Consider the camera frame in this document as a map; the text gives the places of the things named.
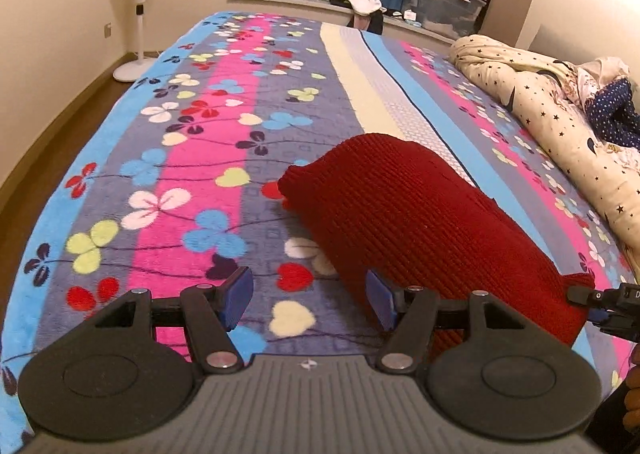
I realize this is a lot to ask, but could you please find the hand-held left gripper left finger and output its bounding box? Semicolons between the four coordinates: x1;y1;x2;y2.
85;266;255;376

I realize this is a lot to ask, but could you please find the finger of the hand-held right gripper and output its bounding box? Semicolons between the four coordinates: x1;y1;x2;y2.
567;285;622;307
589;307;640;335

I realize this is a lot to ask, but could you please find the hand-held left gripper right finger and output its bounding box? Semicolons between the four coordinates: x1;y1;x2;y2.
364;269;542;376

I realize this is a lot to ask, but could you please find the red knitted sweater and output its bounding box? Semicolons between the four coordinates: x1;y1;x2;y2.
276;133;595;366

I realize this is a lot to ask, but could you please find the person's right hand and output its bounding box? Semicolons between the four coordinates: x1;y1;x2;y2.
623;345;640;416

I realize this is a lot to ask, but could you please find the floral striped fleece blanket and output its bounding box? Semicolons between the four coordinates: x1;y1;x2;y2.
0;10;640;454

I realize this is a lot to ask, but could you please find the navy dotted cloth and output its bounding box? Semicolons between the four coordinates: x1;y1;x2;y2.
584;78;640;151

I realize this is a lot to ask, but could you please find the cream star-print quilt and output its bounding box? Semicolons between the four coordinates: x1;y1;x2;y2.
448;34;640;285

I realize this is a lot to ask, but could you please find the dark garment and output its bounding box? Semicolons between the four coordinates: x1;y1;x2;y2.
347;10;386;35

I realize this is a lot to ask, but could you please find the clear plastic storage box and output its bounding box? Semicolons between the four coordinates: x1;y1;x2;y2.
401;0;489;40

